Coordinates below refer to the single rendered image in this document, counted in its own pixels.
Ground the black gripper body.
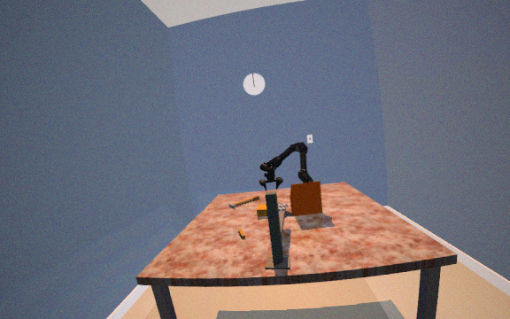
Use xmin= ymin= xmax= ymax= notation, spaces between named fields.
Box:
xmin=259 ymin=174 xmax=283 ymax=186

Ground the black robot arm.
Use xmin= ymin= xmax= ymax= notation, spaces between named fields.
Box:
xmin=260 ymin=142 xmax=313 ymax=183

